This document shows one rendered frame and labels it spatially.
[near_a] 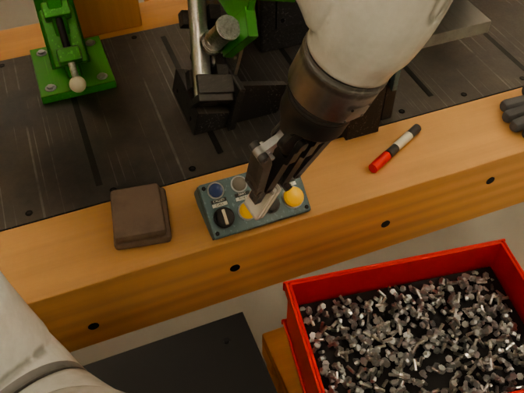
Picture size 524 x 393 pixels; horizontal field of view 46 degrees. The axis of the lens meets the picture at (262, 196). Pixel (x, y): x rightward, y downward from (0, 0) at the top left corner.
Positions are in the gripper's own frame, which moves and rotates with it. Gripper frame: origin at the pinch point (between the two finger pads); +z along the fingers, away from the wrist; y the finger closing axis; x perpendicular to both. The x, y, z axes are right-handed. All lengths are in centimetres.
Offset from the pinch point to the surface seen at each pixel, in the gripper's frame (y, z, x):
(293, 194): 8.3, 5.4, 0.3
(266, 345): -2.1, 17.7, -14.3
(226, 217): -1.4, 8.0, 2.3
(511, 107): 51, -1, -4
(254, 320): 40, 100, 2
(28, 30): 0, 34, 66
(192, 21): 11.6, 4.7, 34.0
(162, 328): 18, 108, 15
